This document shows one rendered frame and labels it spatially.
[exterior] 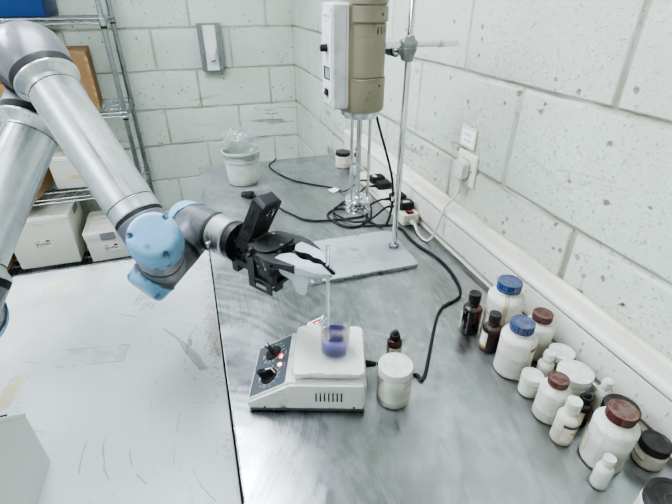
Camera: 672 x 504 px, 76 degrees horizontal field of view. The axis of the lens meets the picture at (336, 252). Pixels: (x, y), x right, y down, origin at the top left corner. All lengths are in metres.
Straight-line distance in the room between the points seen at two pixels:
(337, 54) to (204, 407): 0.72
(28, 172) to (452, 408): 0.82
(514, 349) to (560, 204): 0.31
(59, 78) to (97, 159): 0.14
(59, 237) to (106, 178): 2.25
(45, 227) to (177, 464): 2.31
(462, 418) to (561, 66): 0.66
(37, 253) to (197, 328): 2.13
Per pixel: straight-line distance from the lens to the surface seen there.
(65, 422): 0.90
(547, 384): 0.81
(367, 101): 0.98
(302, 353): 0.76
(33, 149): 0.92
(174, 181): 3.17
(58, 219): 2.90
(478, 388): 0.86
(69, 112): 0.77
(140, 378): 0.91
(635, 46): 0.87
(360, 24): 0.96
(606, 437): 0.77
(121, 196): 0.70
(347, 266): 1.12
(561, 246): 0.98
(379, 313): 0.98
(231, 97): 3.03
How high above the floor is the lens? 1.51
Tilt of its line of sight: 31 degrees down
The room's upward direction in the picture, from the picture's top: straight up
